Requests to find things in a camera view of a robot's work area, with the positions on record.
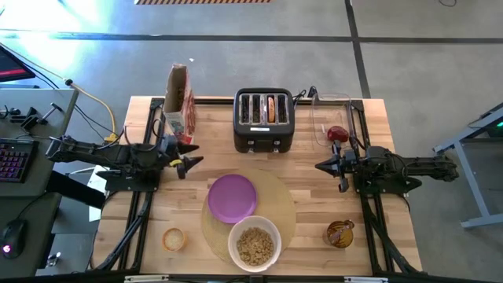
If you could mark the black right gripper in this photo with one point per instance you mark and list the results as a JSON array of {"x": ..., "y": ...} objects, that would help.
[{"x": 347, "y": 163}]

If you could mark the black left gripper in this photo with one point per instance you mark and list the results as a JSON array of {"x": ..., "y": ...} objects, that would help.
[{"x": 171, "y": 155}]

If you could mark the red toy fruit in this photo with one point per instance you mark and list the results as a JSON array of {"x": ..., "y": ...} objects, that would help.
[{"x": 338, "y": 133}]

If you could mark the cardboard cereal box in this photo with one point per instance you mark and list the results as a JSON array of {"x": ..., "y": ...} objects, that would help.
[{"x": 184, "y": 118}]

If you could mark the tan bagel half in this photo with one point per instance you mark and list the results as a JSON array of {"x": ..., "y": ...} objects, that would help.
[{"x": 271, "y": 110}]

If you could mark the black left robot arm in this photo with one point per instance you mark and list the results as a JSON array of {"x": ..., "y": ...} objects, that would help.
[{"x": 98, "y": 153}]

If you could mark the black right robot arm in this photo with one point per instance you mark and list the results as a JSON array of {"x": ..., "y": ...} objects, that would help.
[{"x": 412, "y": 165}]

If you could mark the clear plastic container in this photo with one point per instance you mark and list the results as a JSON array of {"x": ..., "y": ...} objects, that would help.
[{"x": 326, "y": 114}]

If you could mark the purple plastic plate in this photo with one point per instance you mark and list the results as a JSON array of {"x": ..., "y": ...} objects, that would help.
[{"x": 232, "y": 198}]

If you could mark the round woven straw placemat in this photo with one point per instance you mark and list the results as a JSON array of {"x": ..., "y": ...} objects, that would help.
[{"x": 279, "y": 204}]

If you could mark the black four-slot toaster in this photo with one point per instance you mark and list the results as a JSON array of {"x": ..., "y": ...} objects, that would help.
[{"x": 263, "y": 135}]

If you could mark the amber glass tumbler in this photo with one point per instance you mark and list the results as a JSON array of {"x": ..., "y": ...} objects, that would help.
[{"x": 341, "y": 241}]

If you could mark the white ceramic bowl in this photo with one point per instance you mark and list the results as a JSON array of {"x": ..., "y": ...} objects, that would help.
[{"x": 254, "y": 221}]

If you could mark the white paper sheet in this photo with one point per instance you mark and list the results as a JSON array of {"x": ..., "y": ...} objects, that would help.
[{"x": 96, "y": 184}]

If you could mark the brown cereal pieces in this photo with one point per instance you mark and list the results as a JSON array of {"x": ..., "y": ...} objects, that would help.
[{"x": 255, "y": 247}]

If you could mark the grey metal stand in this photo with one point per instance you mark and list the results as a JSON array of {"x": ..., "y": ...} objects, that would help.
[{"x": 477, "y": 188}]

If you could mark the black metal desk clamp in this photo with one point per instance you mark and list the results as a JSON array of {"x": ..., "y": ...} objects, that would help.
[{"x": 33, "y": 120}]

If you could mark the grey desk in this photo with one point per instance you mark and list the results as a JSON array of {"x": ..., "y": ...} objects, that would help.
[{"x": 39, "y": 96}]

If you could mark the black computer keyboard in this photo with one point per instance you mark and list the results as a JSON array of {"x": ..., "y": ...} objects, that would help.
[{"x": 15, "y": 161}]

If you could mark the black computer mouse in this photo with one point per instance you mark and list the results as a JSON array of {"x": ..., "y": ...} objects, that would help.
[{"x": 12, "y": 237}]

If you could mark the computer monitor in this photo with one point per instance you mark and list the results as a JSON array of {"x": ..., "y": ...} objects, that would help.
[{"x": 12, "y": 67}]

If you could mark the black aluminium table frame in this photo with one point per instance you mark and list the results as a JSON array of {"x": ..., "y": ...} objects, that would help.
[{"x": 216, "y": 101}]

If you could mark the white metal bracket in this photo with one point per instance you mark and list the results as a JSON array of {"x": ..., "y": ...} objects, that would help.
[
  {"x": 366, "y": 279},
  {"x": 146, "y": 278}
]

